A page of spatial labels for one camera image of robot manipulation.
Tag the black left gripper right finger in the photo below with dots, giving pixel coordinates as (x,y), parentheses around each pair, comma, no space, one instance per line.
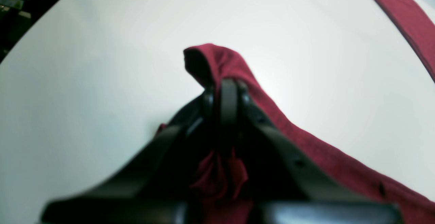
(287,186)

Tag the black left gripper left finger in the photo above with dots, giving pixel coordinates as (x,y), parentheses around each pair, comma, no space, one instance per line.
(152,188)

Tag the dark red long-sleeve t-shirt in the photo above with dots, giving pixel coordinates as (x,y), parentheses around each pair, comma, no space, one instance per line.
(223,182)

